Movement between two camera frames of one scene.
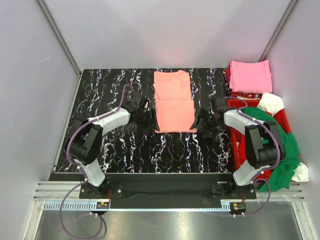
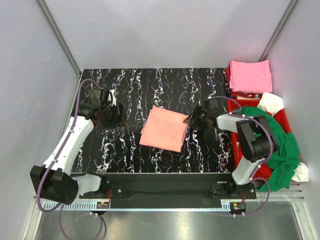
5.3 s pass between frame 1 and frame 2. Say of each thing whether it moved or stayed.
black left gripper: moved
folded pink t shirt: stayed
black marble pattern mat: stayed
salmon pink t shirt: moved
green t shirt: stayed
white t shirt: stayed
